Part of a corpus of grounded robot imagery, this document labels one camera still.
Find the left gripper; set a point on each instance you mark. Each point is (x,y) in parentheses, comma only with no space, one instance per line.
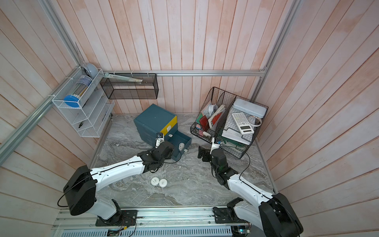
(169,157)

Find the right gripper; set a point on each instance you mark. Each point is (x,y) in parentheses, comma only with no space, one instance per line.
(202,152)

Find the yellow top drawer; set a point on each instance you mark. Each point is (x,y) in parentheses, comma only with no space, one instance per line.
(171,127)

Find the white oval earphone case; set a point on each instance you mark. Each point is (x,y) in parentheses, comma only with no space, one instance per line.
(181,147)

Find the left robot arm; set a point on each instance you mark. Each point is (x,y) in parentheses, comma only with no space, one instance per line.
(81,191)

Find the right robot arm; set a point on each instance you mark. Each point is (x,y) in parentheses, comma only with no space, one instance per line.
(271,213)

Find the teal drawer cabinet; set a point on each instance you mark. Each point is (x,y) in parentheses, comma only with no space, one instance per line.
(152,121)

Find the white round earphone case left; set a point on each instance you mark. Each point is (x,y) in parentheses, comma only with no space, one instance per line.
(155,181)

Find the white round earphone case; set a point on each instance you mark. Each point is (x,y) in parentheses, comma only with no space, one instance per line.
(155,181)
(163,183)

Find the white round earphone case right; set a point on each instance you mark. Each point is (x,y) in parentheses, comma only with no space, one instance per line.
(163,183)

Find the white calculator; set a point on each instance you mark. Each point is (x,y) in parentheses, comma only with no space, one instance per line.
(244,125)

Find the white pencil case box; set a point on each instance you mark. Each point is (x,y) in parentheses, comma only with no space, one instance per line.
(249,108)

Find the ruler in mesh basket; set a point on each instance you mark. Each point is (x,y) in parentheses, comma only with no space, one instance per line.
(122,78)

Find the blue capped clear tube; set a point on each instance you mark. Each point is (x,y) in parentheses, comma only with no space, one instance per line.
(80,87)

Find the grey round disc on shelf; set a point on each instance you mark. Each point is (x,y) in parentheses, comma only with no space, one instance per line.
(91,70)

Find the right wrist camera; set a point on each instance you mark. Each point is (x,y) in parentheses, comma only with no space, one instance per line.
(214,142)

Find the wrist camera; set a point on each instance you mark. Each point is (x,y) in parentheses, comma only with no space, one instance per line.
(214,142)
(159,139)

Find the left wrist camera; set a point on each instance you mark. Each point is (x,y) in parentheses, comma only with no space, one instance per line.
(159,139)

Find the black wire desk organizer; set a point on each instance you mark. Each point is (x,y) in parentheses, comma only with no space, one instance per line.
(219,96)

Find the black mesh wall basket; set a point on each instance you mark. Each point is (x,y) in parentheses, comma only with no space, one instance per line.
(116,89)

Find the white wire wall shelf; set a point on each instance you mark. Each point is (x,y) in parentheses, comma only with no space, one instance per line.
(89,120)

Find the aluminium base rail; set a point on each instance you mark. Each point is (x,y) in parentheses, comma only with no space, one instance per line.
(175,221)

